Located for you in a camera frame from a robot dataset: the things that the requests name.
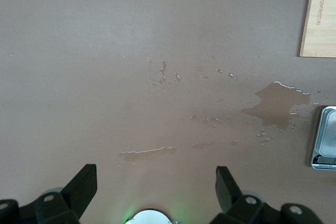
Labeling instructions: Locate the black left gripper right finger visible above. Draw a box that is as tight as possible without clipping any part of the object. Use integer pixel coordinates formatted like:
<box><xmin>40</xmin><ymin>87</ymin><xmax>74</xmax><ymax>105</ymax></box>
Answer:
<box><xmin>209</xmin><ymin>166</ymin><xmax>323</xmax><ymax>224</ymax></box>

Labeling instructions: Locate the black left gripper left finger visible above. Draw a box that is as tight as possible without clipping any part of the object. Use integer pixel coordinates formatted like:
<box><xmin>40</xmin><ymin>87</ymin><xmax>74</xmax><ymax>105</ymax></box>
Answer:
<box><xmin>0</xmin><ymin>164</ymin><xmax>97</xmax><ymax>224</ymax></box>

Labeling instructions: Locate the silver digital kitchen scale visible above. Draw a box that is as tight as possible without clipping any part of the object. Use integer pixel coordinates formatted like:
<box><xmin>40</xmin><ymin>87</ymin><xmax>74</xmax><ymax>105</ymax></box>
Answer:
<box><xmin>310</xmin><ymin>105</ymin><xmax>336</xmax><ymax>170</ymax></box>

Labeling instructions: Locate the brown table cover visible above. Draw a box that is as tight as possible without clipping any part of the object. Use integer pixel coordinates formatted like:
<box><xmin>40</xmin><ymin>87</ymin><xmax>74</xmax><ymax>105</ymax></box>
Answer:
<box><xmin>0</xmin><ymin>0</ymin><xmax>336</xmax><ymax>224</ymax></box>

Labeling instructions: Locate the wooden cutting board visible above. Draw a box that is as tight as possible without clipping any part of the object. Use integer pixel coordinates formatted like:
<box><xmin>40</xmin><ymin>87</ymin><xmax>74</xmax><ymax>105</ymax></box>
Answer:
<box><xmin>299</xmin><ymin>0</ymin><xmax>336</xmax><ymax>58</ymax></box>

